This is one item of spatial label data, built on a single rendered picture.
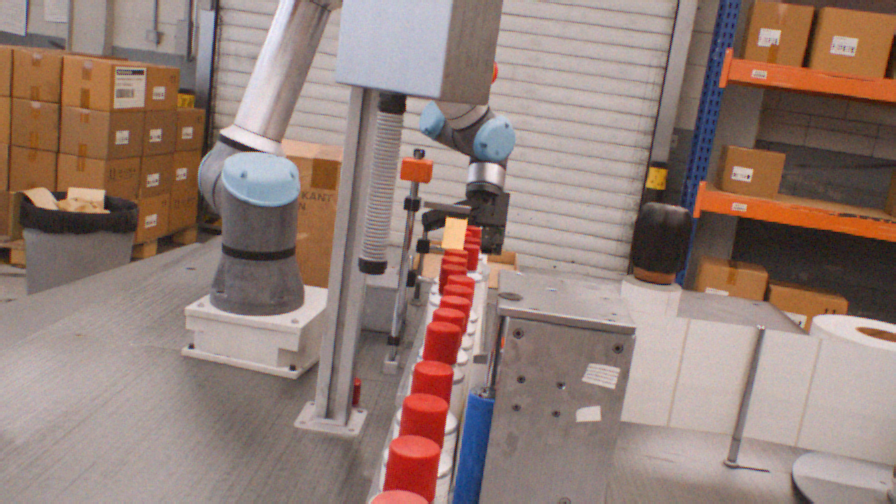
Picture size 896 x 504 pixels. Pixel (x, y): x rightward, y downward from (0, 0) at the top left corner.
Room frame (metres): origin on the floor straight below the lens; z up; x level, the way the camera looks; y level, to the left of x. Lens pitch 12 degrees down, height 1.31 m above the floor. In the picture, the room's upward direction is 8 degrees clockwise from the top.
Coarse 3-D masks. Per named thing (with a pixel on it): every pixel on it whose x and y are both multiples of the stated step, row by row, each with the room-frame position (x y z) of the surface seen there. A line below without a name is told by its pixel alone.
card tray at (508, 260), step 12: (432, 240) 2.27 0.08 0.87; (432, 252) 2.27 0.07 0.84; (504, 252) 2.27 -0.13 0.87; (516, 252) 2.27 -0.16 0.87; (432, 264) 2.13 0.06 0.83; (492, 264) 2.24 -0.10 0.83; (504, 264) 2.26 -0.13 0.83; (516, 264) 2.13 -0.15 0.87; (432, 276) 2.00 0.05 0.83; (492, 276) 2.09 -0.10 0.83; (492, 288) 1.97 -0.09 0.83
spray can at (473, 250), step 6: (468, 246) 1.16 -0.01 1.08; (474, 246) 1.17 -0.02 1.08; (468, 252) 1.15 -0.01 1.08; (474, 252) 1.15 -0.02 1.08; (468, 258) 1.15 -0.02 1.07; (474, 258) 1.15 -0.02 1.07; (468, 264) 1.15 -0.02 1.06; (474, 264) 1.16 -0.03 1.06; (468, 270) 1.15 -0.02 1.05; (474, 270) 1.16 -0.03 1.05; (474, 276) 1.15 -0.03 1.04; (480, 276) 1.17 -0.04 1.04; (480, 282) 1.16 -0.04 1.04; (480, 288) 1.16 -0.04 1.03; (474, 294) 1.15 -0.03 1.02; (474, 300) 1.15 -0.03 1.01; (474, 306) 1.15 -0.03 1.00
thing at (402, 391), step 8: (424, 312) 1.23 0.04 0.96; (424, 320) 1.18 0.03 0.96; (424, 328) 1.14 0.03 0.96; (416, 336) 1.10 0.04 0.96; (416, 344) 1.07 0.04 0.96; (416, 352) 1.03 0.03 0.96; (408, 360) 1.00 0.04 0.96; (416, 360) 1.00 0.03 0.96; (408, 368) 0.97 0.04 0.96; (408, 376) 0.94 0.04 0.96; (400, 384) 0.91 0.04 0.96; (408, 384) 0.92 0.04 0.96; (400, 392) 0.89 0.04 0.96; (400, 400) 0.88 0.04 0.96
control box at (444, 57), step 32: (352, 0) 1.02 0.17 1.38; (384, 0) 0.99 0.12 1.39; (416, 0) 0.96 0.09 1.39; (448, 0) 0.94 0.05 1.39; (480, 0) 0.97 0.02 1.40; (352, 32) 1.02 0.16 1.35; (384, 32) 0.99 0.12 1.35; (416, 32) 0.96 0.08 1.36; (448, 32) 0.93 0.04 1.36; (480, 32) 0.98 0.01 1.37; (352, 64) 1.01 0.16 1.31; (384, 64) 0.98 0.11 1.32; (416, 64) 0.96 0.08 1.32; (448, 64) 0.94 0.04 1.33; (480, 64) 0.98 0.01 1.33; (416, 96) 0.96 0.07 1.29; (448, 96) 0.94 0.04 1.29; (480, 96) 0.99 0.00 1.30
